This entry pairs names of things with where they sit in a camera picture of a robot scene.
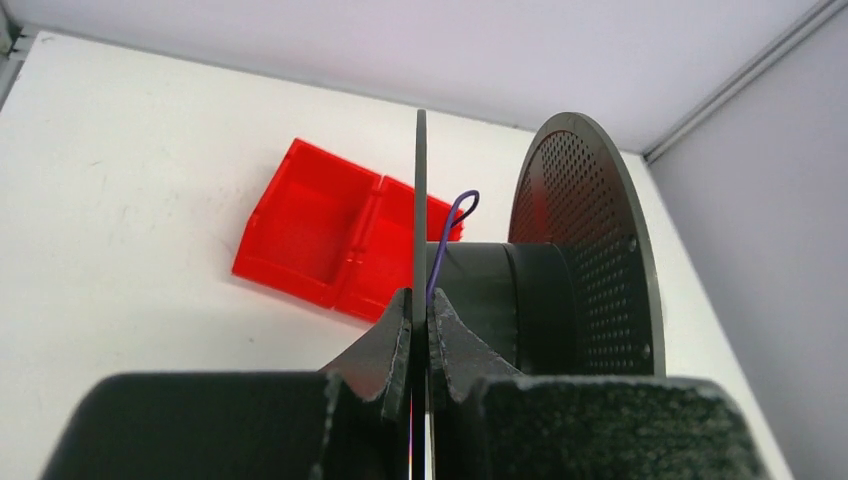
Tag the black cable spool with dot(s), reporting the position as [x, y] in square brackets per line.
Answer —
[571, 300]

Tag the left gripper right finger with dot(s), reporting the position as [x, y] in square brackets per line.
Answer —
[458, 358]

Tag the red two-compartment bin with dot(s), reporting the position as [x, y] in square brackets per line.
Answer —
[330, 232]

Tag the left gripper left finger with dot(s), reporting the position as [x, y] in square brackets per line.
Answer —
[375, 367]

